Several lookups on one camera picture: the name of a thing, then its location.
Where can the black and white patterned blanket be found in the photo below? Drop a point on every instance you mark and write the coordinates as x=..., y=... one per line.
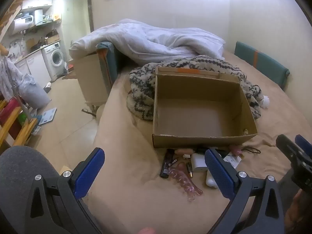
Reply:
x=143, y=90

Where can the yellow wooden rack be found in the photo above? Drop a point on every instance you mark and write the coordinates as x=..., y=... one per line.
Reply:
x=22, y=129

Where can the white rounded power bank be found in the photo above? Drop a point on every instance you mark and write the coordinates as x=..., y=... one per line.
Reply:
x=211, y=181

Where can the pink ridged translucent toy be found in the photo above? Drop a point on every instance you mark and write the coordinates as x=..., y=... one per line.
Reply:
x=185, y=182

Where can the black lighter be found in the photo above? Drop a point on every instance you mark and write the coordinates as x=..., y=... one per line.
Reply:
x=167, y=163

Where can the person's right hand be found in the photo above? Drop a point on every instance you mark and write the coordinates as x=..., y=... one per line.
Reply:
x=301, y=209

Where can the white washing machine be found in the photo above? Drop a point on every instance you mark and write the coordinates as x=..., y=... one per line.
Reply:
x=54, y=58

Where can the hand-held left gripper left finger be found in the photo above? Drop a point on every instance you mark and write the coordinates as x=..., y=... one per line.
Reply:
x=90, y=173

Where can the cardboard box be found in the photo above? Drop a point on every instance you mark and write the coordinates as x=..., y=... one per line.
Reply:
x=197, y=112

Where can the bathroom scale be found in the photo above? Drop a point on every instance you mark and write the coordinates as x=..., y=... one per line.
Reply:
x=47, y=115

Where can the hanging pale clothes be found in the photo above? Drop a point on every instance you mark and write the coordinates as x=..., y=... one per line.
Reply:
x=8, y=78

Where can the beige rounded item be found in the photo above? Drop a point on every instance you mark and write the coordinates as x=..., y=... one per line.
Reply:
x=181, y=152

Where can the beige bed cover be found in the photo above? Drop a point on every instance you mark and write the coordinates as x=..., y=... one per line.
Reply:
x=121, y=141

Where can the white water heater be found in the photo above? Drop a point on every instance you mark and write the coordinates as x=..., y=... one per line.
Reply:
x=20, y=24

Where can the black and gold battery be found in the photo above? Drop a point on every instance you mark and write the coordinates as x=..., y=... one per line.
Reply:
x=189, y=170

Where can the white duvet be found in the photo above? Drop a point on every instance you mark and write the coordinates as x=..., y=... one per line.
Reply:
x=151, y=39

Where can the white paper tag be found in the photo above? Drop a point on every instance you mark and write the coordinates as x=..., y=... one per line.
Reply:
x=232, y=160

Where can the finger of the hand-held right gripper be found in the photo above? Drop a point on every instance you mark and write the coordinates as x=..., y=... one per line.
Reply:
x=304, y=145
x=287, y=146

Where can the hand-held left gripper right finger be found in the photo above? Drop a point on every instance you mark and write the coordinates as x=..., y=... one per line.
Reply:
x=219, y=173

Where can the grey trash bag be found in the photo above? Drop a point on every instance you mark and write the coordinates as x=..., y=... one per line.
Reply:
x=34, y=92

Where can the teal upholstered bed end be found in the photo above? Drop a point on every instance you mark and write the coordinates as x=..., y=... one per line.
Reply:
x=108, y=61

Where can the white kitchen counter cabinet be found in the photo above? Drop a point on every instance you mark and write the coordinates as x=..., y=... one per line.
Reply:
x=31, y=65

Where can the small pink item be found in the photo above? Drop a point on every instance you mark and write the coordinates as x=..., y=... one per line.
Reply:
x=236, y=150

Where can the white wall cabinet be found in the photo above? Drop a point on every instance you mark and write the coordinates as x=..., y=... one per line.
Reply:
x=36, y=3

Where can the white square device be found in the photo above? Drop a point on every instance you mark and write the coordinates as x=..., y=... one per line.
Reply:
x=198, y=162

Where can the teal cushion with orange stripe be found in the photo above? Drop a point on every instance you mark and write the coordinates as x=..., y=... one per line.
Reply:
x=260, y=58

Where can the dark grey cloth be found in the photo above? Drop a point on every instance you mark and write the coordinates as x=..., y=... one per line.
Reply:
x=22, y=175

